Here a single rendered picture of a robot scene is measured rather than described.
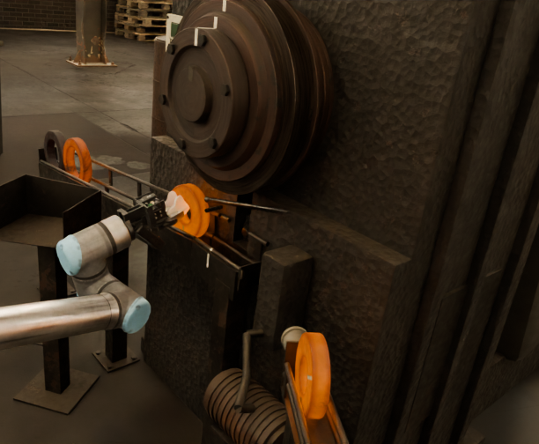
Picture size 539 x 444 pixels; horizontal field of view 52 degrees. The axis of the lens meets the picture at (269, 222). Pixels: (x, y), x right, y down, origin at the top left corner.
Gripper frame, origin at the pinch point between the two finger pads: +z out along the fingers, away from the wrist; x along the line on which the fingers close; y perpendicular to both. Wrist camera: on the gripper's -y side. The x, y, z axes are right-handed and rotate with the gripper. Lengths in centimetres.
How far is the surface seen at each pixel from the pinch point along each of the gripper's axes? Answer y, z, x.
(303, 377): -4, -18, -64
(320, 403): 0, -22, -73
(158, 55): -35, 133, 245
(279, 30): 50, 9, -34
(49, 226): -9.0, -28.6, 36.6
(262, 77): 42, 4, -33
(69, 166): -12, -5, 78
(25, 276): -71, -29, 113
